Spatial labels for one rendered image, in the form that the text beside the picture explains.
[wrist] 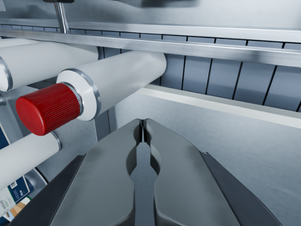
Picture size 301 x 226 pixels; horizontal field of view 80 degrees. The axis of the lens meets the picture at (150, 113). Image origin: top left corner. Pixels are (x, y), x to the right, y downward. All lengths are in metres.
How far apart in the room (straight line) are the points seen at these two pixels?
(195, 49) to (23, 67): 0.21
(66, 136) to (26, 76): 0.32
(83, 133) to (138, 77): 0.32
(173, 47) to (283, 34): 0.13
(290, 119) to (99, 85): 0.21
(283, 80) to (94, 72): 0.22
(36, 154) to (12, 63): 0.35
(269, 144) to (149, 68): 0.25
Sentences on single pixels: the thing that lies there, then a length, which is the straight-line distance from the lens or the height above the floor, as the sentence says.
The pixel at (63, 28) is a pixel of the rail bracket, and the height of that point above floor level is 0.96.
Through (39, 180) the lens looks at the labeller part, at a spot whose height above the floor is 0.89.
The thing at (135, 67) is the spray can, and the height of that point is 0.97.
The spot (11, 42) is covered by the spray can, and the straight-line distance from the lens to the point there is 0.36.
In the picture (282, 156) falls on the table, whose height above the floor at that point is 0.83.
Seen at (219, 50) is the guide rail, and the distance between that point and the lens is 0.19.
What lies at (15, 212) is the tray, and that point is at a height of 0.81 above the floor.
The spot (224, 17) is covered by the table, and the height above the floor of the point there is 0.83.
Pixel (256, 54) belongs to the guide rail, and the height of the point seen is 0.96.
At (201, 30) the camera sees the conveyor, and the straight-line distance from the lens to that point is 0.28.
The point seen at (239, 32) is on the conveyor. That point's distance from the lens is 0.27.
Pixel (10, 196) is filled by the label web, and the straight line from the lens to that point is 0.94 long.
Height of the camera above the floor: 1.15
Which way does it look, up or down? 52 degrees down
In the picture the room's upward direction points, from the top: 133 degrees counter-clockwise
